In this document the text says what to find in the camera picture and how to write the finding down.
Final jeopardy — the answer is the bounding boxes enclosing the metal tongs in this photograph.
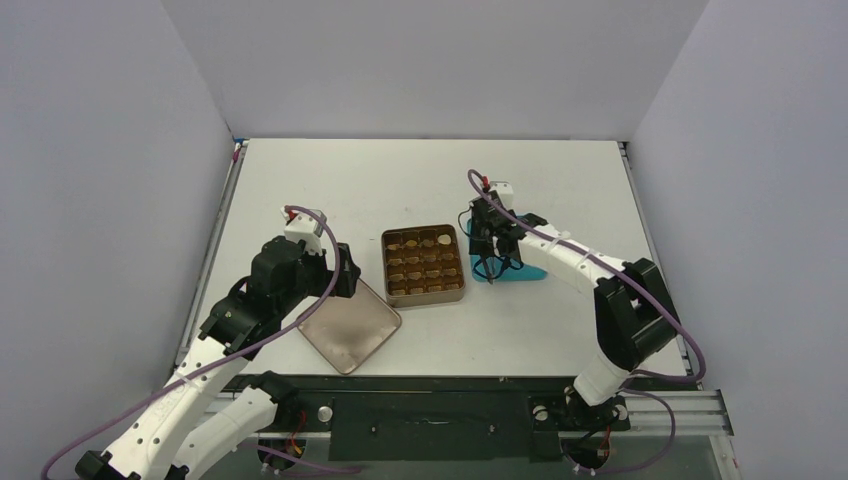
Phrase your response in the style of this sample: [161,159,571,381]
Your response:
[481,256,494,285]

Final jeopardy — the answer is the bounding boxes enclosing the gold cookie tin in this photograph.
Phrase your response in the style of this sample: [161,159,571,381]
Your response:
[381,224,466,308]

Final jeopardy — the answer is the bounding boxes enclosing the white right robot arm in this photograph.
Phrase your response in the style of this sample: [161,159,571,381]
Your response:
[468,192,678,427]

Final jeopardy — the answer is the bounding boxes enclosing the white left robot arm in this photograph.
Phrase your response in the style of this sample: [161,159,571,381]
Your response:
[75,236,361,479]

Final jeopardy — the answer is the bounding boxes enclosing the teal plastic tray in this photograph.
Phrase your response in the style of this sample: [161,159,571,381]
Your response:
[468,237,547,283]

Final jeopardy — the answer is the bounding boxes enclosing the gold tin lid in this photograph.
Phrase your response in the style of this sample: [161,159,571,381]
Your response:
[298,280,402,375]

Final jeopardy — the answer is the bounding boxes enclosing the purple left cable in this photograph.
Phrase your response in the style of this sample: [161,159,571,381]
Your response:
[39,205,342,480]

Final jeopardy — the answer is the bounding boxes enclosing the purple cable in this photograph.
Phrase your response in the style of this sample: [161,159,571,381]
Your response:
[39,205,342,480]
[466,168,708,387]

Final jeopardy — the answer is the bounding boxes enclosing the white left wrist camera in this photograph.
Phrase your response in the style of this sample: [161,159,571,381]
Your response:
[281,208,327,255]

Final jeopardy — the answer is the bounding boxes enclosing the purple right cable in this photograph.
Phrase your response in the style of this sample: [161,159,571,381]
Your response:
[466,168,708,387]

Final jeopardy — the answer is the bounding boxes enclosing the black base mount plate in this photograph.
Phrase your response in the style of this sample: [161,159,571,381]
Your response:
[211,374,700,463]

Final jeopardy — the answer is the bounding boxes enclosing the aluminium rail frame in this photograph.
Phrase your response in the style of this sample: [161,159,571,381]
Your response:
[623,390,734,437]

